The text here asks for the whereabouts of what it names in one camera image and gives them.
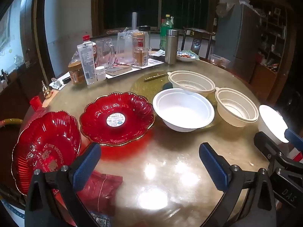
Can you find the glass door cabinet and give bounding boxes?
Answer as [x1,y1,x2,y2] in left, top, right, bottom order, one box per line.
[0,0,55,114]

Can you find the stainless steel thermos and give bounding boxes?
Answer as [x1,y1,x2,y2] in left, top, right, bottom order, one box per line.
[165,29,179,64]

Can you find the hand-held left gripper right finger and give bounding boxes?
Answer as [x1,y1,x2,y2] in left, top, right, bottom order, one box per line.
[199,142,277,227]

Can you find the red yellow hoop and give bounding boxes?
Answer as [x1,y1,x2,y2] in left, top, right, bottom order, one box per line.
[0,118,23,129]

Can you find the grey refrigerator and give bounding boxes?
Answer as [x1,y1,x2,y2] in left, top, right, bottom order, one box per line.
[216,0,262,84]

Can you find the clear plastic wrapper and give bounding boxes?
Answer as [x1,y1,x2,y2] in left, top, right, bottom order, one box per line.
[48,77,63,91]

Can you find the gold pen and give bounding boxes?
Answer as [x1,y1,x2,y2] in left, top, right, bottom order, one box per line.
[144,73,167,82]

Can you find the gold pagoda ornament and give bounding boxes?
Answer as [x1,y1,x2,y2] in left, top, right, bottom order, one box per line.
[41,80,53,100]

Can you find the dark wooden chair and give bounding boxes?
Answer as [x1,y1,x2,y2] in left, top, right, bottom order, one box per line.
[181,27,216,59]

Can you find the clear plastic pitcher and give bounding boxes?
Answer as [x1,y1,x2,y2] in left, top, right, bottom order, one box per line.
[116,30,135,63]

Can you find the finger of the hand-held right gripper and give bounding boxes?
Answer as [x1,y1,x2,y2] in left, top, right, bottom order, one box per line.
[254,131,291,162]
[284,128,303,152]

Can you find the flat grey book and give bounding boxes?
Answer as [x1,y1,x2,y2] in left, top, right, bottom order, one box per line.
[105,66,132,76]

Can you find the white squeeze tube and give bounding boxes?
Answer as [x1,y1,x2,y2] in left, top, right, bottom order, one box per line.
[77,41,97,86]

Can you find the small white jar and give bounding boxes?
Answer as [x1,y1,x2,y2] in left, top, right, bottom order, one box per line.
[95,66,107,81]

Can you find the clear plastic food container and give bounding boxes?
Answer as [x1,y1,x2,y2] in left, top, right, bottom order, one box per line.
[209,54,231,68]

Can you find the dark window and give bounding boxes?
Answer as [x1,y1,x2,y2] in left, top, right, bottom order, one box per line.
[91,0,220,37]

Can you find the large white bowl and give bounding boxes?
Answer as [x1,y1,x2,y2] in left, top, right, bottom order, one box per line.
[152,88,215,132]

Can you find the red plate white sticker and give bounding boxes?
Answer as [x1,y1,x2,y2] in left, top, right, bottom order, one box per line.
[79,92,155,147]

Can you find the red cup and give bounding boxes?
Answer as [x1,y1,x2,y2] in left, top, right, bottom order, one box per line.
[29,96,43,111]

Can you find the small white bowl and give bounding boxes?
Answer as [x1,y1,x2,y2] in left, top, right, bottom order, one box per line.
[258,105,290,144]

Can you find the amber jar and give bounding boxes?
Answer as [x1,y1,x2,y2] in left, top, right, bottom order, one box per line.
[68,60,86,85]

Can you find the printed card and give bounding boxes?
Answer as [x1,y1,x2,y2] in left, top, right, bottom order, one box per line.
[91,214,111,227]

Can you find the glass jar black lid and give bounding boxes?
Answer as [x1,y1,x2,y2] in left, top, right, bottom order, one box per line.
[138,25,151,52]

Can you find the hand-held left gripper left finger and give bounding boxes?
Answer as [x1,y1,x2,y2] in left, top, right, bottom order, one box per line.
[24,142,102,227]

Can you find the wooden shelf cabinet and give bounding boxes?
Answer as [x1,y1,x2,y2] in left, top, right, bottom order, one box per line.
[244,0,299,104]

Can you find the blue patterned dish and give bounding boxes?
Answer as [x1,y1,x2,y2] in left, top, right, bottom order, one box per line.
[176,50,200,62]

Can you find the cream ribbed bowl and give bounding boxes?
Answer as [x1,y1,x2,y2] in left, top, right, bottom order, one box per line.
[167,70,216,98]
[215,87,259,127]

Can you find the red plate gold lettering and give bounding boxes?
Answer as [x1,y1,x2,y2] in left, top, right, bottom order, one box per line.
[11,111,81,196]

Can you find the red cap bottle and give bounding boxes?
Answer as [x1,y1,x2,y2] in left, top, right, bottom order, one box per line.
[82,35,98,68]

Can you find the red plastic bag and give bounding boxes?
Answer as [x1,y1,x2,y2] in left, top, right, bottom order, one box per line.
[77,170,123,218]

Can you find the green plastic bottle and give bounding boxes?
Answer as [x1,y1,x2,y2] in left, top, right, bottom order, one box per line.
[160,15,175,52]

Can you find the white paper sheet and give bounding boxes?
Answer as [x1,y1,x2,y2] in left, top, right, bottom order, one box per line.
[106,58,165,79]

